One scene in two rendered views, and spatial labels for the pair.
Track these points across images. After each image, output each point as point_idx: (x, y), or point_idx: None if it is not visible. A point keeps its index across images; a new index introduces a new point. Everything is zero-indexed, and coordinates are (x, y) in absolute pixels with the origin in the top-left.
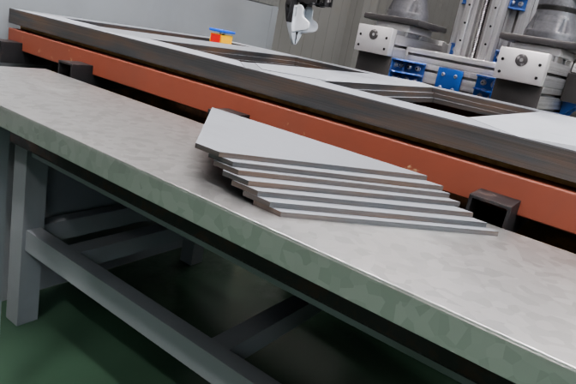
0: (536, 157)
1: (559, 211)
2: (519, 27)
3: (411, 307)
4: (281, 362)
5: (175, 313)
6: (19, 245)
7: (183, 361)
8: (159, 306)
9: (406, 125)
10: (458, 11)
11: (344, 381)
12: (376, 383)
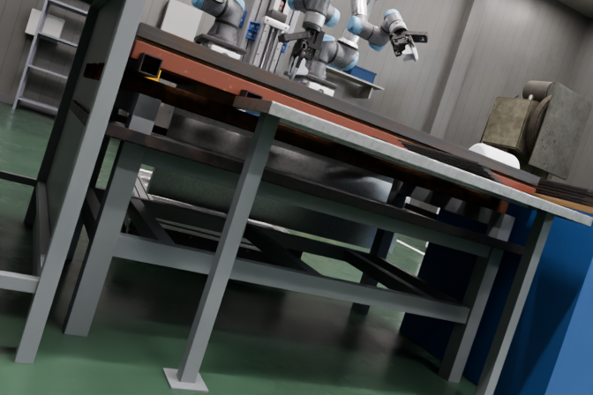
0: (482, 160)
1: None
2: (280, 62)
3: (545, 204)
4: (229, 304)
5: (138, 295)
6: (108, 251)
7: (304, 291)
8: (272, 264)
9: (446, 147)
10: (242, 41)
11: (261, 304)
12: (269, 300)
